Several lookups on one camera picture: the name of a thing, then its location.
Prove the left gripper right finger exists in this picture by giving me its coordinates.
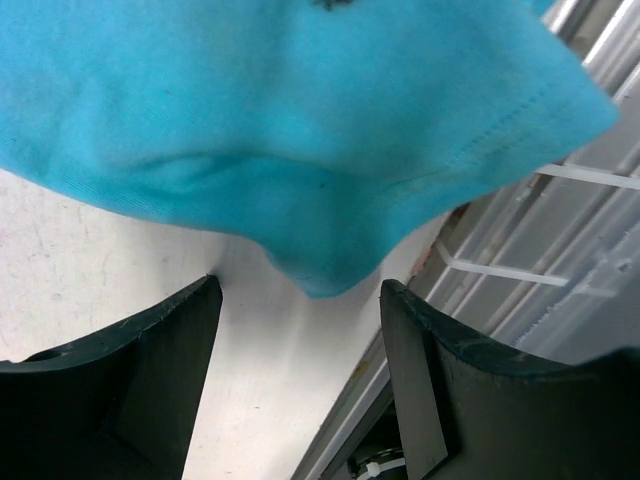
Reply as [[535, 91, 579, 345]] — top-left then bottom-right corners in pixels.
[[380, 280, 639, 479]]

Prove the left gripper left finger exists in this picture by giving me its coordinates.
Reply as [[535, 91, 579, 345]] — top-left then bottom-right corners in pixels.
[[1, 276, 223, 479]]

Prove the cyan t shirt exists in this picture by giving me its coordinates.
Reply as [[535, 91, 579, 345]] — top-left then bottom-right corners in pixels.
[[1, 1, 617, 297]]

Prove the aluminium frame rail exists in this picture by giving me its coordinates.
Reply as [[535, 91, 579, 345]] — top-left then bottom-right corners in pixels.
[[289, 0, 640, 480]]

